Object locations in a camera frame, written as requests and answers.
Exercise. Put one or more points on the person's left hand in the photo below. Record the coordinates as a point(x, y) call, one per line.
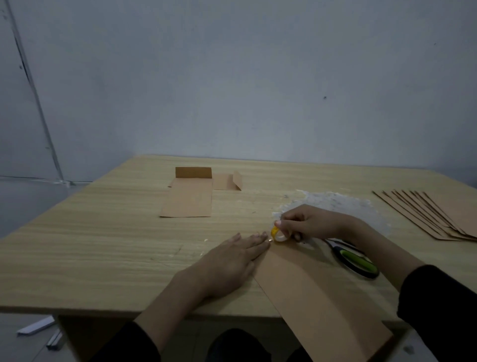
point(223, 266)

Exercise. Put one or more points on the person's right hand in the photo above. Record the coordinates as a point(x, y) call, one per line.
point(316, 222)

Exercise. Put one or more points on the person's left little finger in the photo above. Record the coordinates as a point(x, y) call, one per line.
point(233, 240)

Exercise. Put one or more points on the person's right thumb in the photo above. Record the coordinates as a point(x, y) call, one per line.
point(287, 226)

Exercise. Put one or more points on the clear tape roll yellow core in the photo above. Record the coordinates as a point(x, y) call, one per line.
point(277, 235)

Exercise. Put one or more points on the long brown cardboard sheet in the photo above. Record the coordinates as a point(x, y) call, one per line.
point(316, 298)

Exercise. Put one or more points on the person's right forearm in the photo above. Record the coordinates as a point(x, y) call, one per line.
point(410, 283)

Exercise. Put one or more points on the person's left forearm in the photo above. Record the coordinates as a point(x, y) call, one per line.
point(164, 317)

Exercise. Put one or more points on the unfolded brown cardboard box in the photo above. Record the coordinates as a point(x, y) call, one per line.
point(190, 197)

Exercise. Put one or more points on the person's black trousers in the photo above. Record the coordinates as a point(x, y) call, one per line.
point(238, 347)

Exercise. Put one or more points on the stack of brown cardboard sheets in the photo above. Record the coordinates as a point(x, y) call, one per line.
point(439, 214)

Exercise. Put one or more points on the white strip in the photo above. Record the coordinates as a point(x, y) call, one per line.
point(36, 325)
point(55, 340)

